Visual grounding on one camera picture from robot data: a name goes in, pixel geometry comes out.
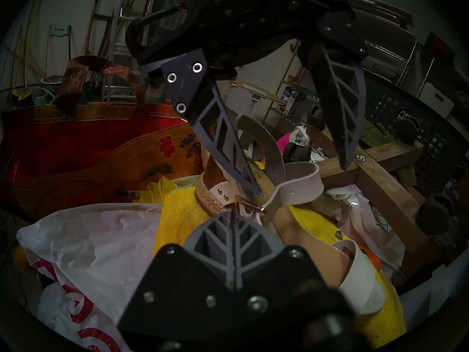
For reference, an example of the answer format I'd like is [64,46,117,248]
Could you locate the white red plastic bag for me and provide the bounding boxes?
[16,203,163,352]

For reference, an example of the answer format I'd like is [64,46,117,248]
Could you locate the chrome wire shelf rack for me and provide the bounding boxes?
[414,32,469,121]
[262,40,418,128]

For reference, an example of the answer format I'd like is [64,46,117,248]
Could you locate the orange scissors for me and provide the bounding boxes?
[357,245,381,271]

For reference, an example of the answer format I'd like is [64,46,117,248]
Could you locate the grey furnace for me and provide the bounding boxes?
[158,0,187,33]

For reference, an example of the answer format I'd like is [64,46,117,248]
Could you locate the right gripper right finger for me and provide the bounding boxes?
[234,210,347,331]

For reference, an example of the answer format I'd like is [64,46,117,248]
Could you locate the aluminium ladder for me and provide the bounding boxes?
[103,0,156,102]

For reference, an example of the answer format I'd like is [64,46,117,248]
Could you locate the black mesh basket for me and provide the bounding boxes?
[361,73,469,194]

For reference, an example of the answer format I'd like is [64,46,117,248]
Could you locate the red snowman sign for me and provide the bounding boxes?
[421,32,457,64]

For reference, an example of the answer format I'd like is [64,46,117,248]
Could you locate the white storage bin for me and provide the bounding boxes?
[418,82,455,119]

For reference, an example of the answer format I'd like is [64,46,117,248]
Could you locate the red orange tote bag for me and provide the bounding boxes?
[0,56,206,221]

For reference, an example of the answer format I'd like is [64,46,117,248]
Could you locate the blue white product box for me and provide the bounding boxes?
[280,87,306,117]

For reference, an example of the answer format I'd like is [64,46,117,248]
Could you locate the white strap wedge sandal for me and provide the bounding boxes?
[194,115,386,317]

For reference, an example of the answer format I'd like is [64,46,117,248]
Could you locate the wood top rolling table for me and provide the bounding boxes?
[229,80,284,157]

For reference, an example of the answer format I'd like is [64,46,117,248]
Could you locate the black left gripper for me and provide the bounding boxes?
[137,0,369,196]

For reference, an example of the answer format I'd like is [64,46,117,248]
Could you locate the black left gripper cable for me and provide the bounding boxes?
[125,3,185,56]

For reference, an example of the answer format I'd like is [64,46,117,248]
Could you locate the white printed plastic bag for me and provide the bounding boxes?
[289,126,405,271]

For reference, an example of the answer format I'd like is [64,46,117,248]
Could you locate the white panel door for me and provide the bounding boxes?
[216,40,301,121]

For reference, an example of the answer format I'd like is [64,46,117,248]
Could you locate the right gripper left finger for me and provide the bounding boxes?
[118,210,235,331]

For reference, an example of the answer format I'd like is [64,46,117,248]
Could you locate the wooden cross caster dolly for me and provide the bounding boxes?
[284,117,455,253]

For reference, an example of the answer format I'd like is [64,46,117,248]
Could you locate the yellow towel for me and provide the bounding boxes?
[152,161,407,350]

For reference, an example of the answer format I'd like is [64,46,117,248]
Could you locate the green knit glove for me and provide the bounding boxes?
[359,118,416,188]

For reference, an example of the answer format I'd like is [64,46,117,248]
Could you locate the green watering can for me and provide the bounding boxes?
[31,87,55,106]

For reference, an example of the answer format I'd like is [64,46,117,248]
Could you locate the white flat boards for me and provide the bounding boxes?
[330,0,414,27]

